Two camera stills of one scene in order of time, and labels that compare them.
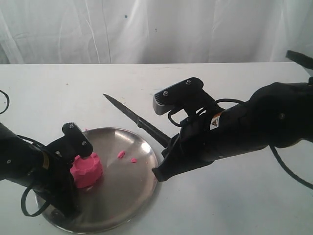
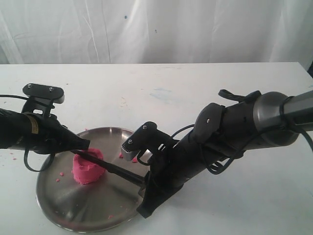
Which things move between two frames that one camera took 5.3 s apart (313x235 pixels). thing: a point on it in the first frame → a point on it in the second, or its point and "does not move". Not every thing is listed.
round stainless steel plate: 125,187 does not move
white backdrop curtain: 102,32 does not move
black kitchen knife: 163,139 → 119,171
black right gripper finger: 177,159 → 156,192
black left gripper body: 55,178 → 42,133
